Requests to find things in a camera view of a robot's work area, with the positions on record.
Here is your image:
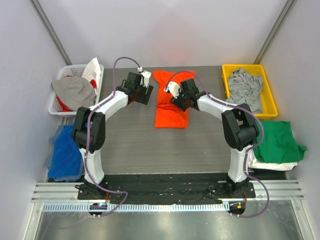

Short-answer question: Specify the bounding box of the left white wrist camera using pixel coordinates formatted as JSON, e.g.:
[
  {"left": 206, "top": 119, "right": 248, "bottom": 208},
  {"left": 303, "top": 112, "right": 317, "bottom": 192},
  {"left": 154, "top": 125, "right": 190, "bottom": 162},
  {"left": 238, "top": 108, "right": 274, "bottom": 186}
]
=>
[{"left": 137, "top": 67, "right": 152, "bottom": 88}]

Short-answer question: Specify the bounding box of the white cloth in basket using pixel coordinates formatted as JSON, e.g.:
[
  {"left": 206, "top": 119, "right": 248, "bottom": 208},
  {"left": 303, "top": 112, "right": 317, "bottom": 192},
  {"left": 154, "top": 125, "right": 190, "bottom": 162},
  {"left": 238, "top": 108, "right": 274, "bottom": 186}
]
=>
[{"left": 81, "top": 57, "right": 102, "bottom": 89}]

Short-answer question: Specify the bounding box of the green folded t shirt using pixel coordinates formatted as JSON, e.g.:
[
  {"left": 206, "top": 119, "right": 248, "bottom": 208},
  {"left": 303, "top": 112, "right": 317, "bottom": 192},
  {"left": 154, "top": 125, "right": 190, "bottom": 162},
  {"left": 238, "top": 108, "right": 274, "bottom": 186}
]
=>
[{"left": 253, "top": 120, "right": 307, "bottom": 164}]

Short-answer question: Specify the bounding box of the red cloth in basket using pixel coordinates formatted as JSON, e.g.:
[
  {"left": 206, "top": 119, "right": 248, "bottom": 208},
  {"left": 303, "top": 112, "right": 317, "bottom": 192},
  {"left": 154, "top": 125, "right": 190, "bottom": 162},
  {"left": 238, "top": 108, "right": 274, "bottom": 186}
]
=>
[{"left": 56, "top": 96, "right": 73, "bottom": 112}]

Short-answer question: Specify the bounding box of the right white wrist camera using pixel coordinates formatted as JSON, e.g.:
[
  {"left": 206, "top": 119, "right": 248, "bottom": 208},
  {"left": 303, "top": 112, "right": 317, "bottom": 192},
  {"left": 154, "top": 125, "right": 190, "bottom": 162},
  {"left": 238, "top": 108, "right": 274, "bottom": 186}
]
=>
[{"left": 164, "top": 81, "right": 182, "bottom": 99}]

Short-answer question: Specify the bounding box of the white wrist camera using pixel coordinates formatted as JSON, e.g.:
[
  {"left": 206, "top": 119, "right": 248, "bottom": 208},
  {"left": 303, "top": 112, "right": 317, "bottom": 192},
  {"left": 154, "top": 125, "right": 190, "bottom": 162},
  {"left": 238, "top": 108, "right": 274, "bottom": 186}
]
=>
[
  {"left": 137, "top": 67, "right": 152, "bottom": 88},
  {"left": 164, "top": 81, "right": 182, "bottom": 99}
]

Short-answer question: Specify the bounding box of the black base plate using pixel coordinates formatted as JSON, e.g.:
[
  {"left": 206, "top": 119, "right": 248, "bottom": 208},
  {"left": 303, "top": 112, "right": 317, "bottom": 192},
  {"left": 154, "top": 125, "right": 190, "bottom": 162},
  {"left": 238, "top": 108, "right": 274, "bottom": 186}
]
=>
[{"left": 76, "top": 173, "right": 256, "bottom": 205}]

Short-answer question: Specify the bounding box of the right corner metal post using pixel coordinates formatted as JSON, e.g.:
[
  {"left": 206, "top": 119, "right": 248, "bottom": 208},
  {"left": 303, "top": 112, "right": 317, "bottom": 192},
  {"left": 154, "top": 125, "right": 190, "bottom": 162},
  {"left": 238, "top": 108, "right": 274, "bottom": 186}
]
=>
[{"left": 253, "top": 0, "right": 297, "bottom": 65}]

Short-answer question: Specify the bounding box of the corner metal post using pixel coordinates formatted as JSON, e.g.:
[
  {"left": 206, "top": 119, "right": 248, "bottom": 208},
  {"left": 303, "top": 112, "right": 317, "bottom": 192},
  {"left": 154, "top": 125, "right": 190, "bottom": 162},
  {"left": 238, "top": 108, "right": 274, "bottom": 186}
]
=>
[
  {"left": 29, "top": 0, "right": 72, "bottom": 66},
  {"left": 253, "top": 0, "right": 297, "bottom": 65}
]

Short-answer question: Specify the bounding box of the slotted cable duct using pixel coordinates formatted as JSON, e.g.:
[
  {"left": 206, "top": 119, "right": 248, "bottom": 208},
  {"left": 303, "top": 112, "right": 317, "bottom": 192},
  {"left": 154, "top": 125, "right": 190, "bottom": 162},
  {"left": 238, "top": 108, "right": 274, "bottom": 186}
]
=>
[{"left": 42, "top": 201, "right": 230, "bottom": 213}]

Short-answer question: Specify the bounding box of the aluminium rail frame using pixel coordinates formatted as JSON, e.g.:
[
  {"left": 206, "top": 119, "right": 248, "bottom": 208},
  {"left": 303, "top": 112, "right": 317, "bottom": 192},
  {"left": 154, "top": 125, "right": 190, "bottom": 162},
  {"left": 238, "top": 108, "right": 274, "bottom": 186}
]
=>
[{"left": 24, "top": 175, "right": 315, "bottom": 240}]

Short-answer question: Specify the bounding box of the beige grey shirt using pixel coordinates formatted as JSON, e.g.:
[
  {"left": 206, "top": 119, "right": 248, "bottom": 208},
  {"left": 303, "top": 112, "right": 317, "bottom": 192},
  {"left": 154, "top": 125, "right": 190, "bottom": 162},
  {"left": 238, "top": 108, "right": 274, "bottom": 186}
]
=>
[{"left": 51, "top": 76, "right": 96, "bottom": 111}]

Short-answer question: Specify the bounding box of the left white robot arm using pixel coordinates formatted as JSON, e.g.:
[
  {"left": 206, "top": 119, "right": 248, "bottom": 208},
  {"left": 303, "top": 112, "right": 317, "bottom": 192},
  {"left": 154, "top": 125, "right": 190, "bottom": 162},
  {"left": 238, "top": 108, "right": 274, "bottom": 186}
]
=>
[{"left": 72, "top": 70, "right": 154, "bottom": 200}]

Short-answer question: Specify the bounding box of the orange t shirt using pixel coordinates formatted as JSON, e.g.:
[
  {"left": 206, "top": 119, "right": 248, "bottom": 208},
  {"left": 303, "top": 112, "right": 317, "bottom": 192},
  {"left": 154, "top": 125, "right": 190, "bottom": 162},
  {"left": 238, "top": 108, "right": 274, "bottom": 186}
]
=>
[{"left": 152, "top": 70, "right": 189, "bottom": 129}]

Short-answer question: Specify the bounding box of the left corner metal post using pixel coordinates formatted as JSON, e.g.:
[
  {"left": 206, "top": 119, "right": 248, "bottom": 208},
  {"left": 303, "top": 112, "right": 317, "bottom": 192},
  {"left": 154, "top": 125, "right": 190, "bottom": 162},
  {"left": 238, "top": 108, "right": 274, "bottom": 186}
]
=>
[{"left": 29, "top": 0, "right": 72, "bottom": 66}]

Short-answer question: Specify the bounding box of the grey shirt in yellow bin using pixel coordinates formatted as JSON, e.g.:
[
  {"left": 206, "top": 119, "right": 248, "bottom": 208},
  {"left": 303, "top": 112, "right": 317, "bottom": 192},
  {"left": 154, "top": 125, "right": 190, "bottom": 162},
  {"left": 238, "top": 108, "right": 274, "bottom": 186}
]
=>
[{"left": 226, "top": 67, "right": 264, "bottom": 114}]

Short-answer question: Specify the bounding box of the yellow plastic bin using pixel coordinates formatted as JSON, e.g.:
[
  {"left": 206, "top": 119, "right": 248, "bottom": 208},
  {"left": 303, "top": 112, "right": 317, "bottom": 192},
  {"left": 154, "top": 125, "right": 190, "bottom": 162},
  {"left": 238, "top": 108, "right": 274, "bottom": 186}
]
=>
[{"left": 222, "top": 64, "right": 278, "bottom": 120}]

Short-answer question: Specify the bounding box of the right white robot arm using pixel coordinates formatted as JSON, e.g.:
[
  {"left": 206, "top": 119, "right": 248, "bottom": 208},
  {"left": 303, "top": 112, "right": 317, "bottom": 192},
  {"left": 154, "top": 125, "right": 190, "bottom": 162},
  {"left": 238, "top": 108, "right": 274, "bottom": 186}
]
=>
[{"left": 164, "top": 78, "right": 259, "bottom": 198}]

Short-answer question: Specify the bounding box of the blue white checkered cloth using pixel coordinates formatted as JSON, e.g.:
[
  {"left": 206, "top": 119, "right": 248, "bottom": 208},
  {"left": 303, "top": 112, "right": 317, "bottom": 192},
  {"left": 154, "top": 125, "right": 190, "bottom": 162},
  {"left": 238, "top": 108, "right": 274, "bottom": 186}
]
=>
[{"left": 44, "top": 119, "right": 86, "bottom": 183}]

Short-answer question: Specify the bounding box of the white plastic basket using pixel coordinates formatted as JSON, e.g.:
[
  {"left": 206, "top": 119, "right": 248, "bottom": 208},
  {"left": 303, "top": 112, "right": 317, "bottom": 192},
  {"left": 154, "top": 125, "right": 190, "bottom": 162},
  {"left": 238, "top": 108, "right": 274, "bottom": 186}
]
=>
[{"left": 48, "top": 63, "right": 104, "bottom": 116}]

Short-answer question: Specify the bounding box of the white folded t shirt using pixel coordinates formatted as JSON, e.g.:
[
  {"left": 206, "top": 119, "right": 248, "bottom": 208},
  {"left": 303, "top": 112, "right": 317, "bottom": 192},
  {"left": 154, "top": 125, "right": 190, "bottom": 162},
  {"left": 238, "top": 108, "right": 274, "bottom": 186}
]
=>
[{"left": 247, "top": 150, "right": 298, "bottom": 171}]

